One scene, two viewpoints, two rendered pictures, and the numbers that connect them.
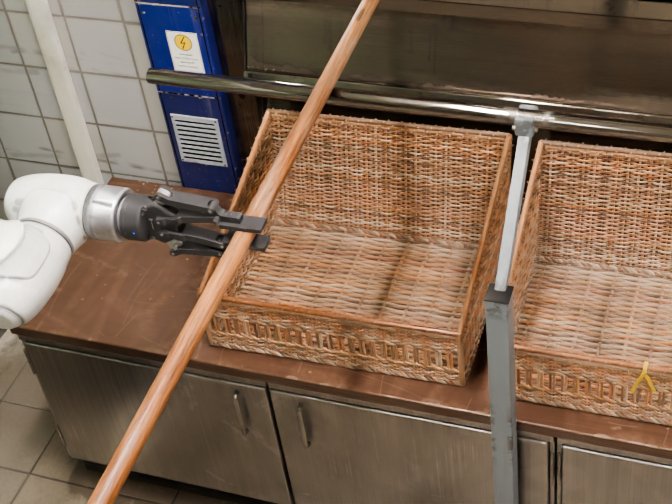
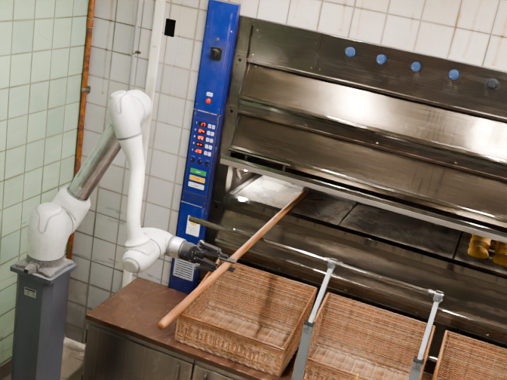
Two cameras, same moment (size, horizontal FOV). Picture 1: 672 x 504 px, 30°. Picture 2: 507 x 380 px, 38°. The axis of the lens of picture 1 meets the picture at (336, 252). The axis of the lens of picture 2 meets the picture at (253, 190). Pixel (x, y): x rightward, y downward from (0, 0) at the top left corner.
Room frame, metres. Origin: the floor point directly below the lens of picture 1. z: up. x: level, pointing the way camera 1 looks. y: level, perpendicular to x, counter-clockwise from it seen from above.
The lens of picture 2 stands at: (-1.26, 0.42, 2.48)
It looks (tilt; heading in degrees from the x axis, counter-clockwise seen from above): 19 degrees down; 353
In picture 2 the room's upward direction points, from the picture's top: 10 degrees clockwise
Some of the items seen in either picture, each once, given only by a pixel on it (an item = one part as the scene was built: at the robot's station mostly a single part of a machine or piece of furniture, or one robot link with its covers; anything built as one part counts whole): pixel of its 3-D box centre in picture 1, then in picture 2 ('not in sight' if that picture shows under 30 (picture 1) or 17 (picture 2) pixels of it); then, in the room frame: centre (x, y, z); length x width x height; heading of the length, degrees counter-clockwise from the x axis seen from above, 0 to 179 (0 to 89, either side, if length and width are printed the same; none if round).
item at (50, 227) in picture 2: not in sight; (48, 228); (1.66, 0.90, 1.17); 0.18 x 0.16 x 0.22; 170
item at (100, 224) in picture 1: (113, 213); (177, 247); (1.57, 0.34, 1.19); 0.09 x 0.06 x 0.09; 156
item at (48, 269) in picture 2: not in sight; (42, 260); (1.63, 0.91, 1.03); 0.22 x 0.18 x 0.06; 156
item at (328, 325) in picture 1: (360, 239); (247, 313); (1.94, -0.05, 0.72); 0.56 x 0.49 x 0.28; 66
